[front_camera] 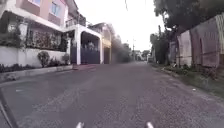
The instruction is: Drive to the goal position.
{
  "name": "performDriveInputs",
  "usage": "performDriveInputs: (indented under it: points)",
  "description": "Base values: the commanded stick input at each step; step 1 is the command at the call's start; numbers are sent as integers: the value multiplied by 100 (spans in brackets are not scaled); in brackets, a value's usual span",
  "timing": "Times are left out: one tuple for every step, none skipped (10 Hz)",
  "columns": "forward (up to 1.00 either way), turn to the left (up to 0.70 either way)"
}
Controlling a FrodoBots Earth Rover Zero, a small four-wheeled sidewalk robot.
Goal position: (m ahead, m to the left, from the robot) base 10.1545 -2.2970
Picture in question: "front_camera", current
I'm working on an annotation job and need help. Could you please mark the red brick pavement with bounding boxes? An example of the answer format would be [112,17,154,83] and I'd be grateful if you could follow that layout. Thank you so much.
[72,63,100,71]

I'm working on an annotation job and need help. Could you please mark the row of trees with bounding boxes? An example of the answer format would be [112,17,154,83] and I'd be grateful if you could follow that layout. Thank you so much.
[149,0,224,65]

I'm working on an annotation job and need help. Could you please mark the grey asphalt road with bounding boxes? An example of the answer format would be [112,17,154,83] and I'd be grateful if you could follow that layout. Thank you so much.
[0,61,224,128]

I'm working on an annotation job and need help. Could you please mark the pink and white building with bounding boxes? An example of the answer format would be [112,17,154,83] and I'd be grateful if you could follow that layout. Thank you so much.
[0,0,104,66]

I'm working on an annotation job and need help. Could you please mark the white garden wall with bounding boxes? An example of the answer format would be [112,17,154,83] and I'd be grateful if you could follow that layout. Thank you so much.
[0,45,69,69]

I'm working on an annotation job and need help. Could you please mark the green weedy verge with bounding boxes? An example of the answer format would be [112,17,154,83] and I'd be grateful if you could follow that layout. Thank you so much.
[150,62,224,100]

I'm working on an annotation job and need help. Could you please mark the corrugated metal fence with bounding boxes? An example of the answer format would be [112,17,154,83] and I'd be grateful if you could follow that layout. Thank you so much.
[168,12,224,69]

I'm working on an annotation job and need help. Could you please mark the concrete kerb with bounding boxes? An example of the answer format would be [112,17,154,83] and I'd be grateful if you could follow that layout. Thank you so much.
[0,64,74,83]

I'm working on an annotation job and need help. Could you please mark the yellow building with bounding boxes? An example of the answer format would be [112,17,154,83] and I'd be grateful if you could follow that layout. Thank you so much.
[88,22,114,65]

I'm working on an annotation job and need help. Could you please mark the robot's own part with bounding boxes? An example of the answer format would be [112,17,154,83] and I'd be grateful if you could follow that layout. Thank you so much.
[76,121,85,128]
[146,121,155,128]

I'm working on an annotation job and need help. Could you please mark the tree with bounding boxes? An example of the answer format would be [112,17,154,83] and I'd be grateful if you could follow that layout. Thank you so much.
[111,34,133,64]

